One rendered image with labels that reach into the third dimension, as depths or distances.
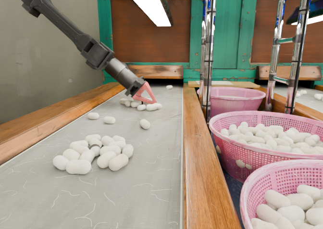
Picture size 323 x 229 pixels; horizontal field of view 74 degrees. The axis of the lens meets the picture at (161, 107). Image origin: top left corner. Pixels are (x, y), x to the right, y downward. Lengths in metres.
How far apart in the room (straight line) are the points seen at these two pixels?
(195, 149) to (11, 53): 2.52
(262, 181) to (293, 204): 0.04
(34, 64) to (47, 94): 0.32
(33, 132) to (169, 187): 0.33
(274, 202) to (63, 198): 0.27
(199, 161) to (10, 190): 0.26
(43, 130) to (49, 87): 1.97
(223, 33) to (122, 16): 0.54
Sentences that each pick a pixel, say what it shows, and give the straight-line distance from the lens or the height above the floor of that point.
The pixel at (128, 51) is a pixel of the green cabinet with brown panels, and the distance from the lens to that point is 1.25.
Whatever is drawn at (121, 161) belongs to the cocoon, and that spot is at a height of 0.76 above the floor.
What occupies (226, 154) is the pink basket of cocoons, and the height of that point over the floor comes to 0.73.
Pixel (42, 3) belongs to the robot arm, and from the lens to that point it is 0.97.
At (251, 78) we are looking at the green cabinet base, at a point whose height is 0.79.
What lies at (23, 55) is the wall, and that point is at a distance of 2.66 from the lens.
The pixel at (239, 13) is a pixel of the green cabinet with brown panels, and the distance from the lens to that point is 1.25.
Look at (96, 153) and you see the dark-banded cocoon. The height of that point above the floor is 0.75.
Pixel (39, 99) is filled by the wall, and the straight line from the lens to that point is 2.62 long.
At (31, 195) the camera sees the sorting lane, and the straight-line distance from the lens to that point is 0.35.
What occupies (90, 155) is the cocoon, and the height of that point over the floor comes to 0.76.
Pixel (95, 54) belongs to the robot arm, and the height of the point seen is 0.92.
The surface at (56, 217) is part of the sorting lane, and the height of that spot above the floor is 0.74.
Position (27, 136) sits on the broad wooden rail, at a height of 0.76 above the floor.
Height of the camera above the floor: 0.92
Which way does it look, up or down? 14 degrees down
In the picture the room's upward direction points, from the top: straight up
